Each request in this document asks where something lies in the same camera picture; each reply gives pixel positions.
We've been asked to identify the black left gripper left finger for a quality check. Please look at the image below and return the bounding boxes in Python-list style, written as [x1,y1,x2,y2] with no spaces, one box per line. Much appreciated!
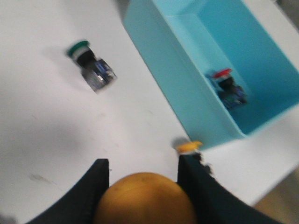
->
[28,159,109,224]

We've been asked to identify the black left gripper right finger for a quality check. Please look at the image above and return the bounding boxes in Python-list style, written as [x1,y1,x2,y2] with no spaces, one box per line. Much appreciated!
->
[178,154,280,224]

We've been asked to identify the yellow mushroom push button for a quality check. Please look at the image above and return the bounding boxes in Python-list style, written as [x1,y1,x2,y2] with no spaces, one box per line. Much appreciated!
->
[93,172,197,224]

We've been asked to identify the red mushroom push button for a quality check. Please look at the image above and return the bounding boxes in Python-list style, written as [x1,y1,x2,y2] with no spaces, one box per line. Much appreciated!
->
[207,68,247,110]

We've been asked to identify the yellow push button near box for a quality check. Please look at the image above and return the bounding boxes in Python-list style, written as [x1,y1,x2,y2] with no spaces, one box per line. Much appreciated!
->
[171,137,214,175]

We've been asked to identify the light blue plastic box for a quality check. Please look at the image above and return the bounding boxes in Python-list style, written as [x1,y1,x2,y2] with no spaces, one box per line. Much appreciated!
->
[124,0,299,148]

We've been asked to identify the green mushroom push button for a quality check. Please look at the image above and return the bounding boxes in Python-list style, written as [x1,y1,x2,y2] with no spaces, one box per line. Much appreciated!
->
[66,40,117,93]

